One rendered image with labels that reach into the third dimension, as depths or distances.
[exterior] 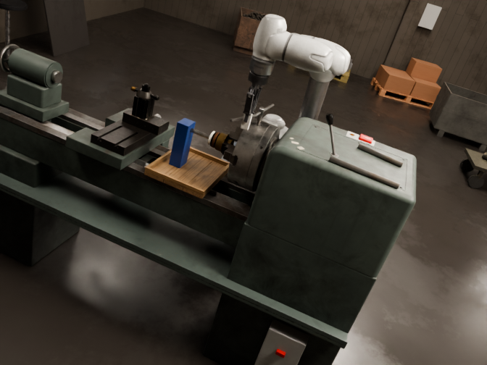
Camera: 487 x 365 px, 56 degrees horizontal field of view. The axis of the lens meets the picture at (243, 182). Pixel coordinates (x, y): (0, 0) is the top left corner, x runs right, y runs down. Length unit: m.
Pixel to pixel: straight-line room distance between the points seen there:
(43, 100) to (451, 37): 8.13
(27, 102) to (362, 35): 7.64
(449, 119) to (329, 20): 3.25
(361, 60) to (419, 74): 1.17
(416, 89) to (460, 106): 1.53
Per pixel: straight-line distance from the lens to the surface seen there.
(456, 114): 7.45
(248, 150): 1.95
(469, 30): 9.70
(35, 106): 2.57
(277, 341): 2.23
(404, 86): 8.70
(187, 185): 2.09
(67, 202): 2.50
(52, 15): 6.29
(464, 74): 9.84
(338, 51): 2.24
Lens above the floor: 1.96
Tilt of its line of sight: 28 degrees down
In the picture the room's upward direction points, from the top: 17 degrees clockwise
